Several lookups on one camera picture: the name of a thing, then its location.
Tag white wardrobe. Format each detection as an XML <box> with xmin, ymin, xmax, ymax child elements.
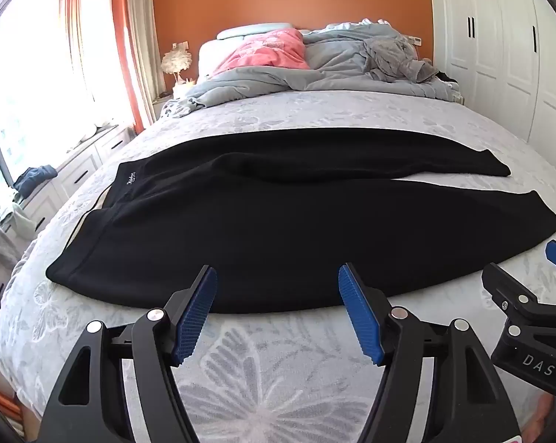
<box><xmin>437</xmin><ymin>0</ymin><xmax>556</xmax><ymax>176</ymax></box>

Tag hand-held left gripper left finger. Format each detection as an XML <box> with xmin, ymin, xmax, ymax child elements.
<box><xmin>37</xmin><ymin>265</ymin><xmax>218</xmax><ymax>443</ymax></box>

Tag grey duvet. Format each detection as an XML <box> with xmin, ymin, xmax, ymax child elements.
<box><xmin>165</xmin><ymin>21</ymin><xmax>465</xmax><ymax>118</ymax></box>

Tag pink pillow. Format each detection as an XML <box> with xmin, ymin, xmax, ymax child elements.
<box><xmin>211</xmin><ymin>28</ymin><xmax>309</xmax><ymax>77</ymax></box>

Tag orange striped item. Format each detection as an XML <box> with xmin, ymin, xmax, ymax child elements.
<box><xmin>0</xmin><ymin>390</ymin><xmax>23</xmax><ymax>427</ymax></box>

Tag orange curtain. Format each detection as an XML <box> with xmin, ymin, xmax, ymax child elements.
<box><xmin>109</xmin><ymin>0</ymin><xmax>146</xmax><ymax>133</ymax></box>

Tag black pants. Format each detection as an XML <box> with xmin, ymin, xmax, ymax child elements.
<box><xmin>45</xmin><ymin>128</ymin><xmax>556</xmax><ymax>317</ymax></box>

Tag white drawer cabinet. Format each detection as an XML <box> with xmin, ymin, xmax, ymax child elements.
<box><xmin>0</xmin><ymin>124</ymin><xmax>137</xmax><ymax>315</ymax></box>

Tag grey butterfly bedspread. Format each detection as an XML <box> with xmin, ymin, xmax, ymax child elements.
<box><xmin>0</xmin><ymin>87</ymin><xmax>556</xmax><ymax>443</ymax></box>

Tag pale padded headboard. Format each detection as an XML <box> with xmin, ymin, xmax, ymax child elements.
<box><xmin>198</xmin><ymin>23</ymin><xmax>298</xmax><ymax>79</ymax></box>

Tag white feather lamp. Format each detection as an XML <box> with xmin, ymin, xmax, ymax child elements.
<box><xmin>162</xmin><ymin>42</ymin><xmax>194</xmax><ymax>86</ymax></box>

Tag white nightstand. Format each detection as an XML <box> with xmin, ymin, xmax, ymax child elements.
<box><xmin>151</xmin><ymin>95</ymin><xmax>177</xmax><ymax>123</ymax></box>

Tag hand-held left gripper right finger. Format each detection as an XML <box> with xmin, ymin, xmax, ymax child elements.
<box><xmin>337</xmin><ymin>263</ymin><xmax>523</xmax><ymax>443</ymax></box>

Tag window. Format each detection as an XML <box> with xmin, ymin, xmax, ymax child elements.
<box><xmin>0</xmin><ymin>0</ymin><xmax>122</xmax><ymax>190</ymax></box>

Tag crumpled grey garment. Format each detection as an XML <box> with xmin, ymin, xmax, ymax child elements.
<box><xmin>363</xmin><ymin>34</ymin><xmax>440</xmax><ymax>84</ymax></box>

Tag blue cloth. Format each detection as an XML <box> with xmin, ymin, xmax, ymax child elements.
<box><xmin>13</xmin><ymin>165</ymin><xmax>58</xmax><ymax>197</ymax></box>

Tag pale clothing pile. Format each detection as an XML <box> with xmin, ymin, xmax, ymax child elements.
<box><xmin>0</xmin><ymin>203</ymin><xmax>37</xmax><ymax>266</ymax></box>

